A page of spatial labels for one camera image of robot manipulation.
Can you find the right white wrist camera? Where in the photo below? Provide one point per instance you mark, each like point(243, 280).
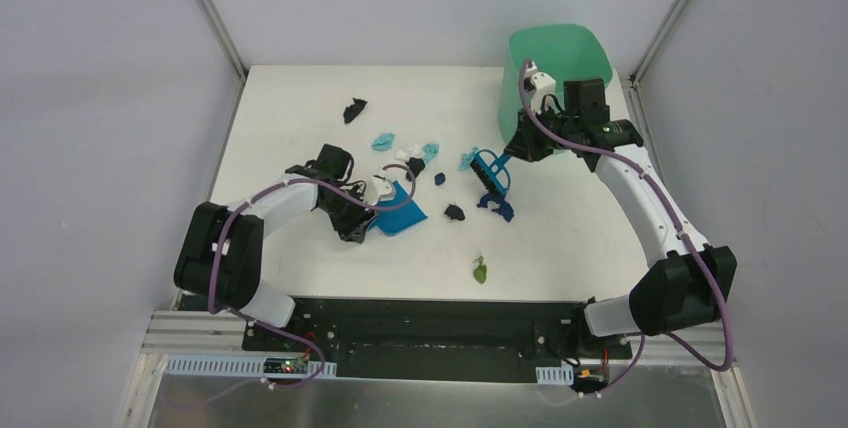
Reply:
point(539, 82)

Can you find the right white cable duct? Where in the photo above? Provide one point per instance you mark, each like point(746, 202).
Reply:
point(561, 375)

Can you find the small black paper scrap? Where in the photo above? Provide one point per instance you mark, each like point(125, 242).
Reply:
point(415, 167)

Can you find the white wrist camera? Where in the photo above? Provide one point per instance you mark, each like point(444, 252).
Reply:
point(539, 82)
point(379, 188)

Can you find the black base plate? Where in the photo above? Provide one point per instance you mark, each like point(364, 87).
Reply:
point(463, 341)

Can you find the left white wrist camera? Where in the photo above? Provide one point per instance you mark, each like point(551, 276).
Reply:
point(379, 188)

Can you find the blue plastic dustpan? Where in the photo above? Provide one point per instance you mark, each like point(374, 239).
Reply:
point(394, 222)

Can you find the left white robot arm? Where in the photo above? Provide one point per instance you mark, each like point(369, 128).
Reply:
point(221, 255)

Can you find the green paper scrap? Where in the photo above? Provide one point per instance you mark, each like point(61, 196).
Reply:
point(480, 270)

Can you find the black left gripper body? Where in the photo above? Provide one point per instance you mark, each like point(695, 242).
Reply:
point(354, 220)

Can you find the white cable duct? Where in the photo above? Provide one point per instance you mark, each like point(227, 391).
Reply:
point(248, 367)
point(561, 375)

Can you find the blue hand brush black bristles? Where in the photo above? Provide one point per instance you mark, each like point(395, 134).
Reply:
point(491, 170)

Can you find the left white cable duct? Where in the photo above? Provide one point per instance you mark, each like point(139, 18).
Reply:
point(248, 367)

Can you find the white paper scrap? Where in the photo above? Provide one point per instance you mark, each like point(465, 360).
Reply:
point(408, 152)

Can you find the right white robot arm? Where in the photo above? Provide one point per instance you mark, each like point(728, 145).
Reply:
point(688, 279)

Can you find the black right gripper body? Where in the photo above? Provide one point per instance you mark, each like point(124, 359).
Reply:
point(538, 143)

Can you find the green plastic bin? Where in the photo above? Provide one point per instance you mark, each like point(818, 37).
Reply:
point(564, 51)

